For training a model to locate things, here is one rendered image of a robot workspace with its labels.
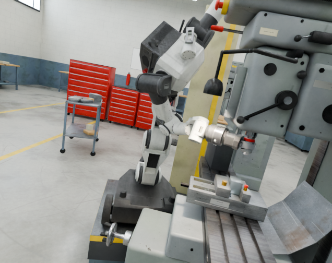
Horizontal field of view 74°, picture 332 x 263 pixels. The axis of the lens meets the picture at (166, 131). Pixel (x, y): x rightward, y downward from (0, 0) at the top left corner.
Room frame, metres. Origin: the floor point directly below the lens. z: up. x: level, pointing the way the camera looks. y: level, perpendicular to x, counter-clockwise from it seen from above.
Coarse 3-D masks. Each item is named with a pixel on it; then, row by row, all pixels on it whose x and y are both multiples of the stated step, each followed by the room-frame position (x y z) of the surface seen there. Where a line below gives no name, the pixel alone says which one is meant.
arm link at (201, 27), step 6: (204, 18) 1.31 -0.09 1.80; (210, 18) 1.29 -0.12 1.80; (192, 24) 1.31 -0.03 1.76; (198, 24) 1.31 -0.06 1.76; (204, 24) 1.30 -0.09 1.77; (210, 24) 1.30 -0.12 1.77; (216, 24) 1.32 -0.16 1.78; (198, 30) 1.30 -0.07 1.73; (204, 30) 1.29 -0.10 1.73; (198, 36) 1.31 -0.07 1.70; (204, 36) 1.29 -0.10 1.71
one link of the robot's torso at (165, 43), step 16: (160, 32) 1.22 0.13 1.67; (176, 32) 1.25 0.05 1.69; (144, 48) 1.18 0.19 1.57; (160, 48) 1.17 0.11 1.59; (176, 48) 1.20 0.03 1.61; (144, 64) 1.28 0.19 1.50; (160, 64) 1.14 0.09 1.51; (176, 64) 1.15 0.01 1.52; (192, 64) 1.18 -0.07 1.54; (176, 80) 1.14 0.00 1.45
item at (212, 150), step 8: (208, 144) 1.58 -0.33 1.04; (208, 152) 1.53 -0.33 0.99; (216, 152) 1.39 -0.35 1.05; (224, 152) 1.39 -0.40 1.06; (232, 152) 1.39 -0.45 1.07; (208, 160) 1.48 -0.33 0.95; (216, 160) 1.39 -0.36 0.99; (224, 160) 1.39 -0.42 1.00; (216, 168) 1.39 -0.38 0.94; (224, 168) 1.39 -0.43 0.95
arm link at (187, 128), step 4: (196, 116) 1.06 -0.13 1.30; (200, 116) 1.04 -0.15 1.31; (188, 120) 1.10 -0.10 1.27; (192, 120) 1.07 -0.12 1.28; (200, 120) 1.02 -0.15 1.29; (204, 120) 1.02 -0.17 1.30; (208, 120) 1.04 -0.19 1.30; (184, 124) 1.11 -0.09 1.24; (188, 124) 1.09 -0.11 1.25; (192, 124) 1.11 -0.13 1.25; (184, 128) 1.09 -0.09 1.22; (188, 128) 1.10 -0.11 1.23; (184, 132) 1.10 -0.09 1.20; (188, 132) 1.10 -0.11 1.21
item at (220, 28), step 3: (213, 27) 1.04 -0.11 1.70; (216, 27) 1.04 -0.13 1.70; (219, 27) 1.04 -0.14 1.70; (222, 27) 1.04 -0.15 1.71; (216, 30) 1.05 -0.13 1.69; (219, 30) 1.04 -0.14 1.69; (222, 30) 1.04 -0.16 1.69; (225, 30) 1.05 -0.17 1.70; (228, 30) 1.04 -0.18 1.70; (231, 30) 1.04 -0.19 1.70; (234, 30) 1.04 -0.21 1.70; (237, 30) 1.04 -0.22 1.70; (240, 33) 1.04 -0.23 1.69
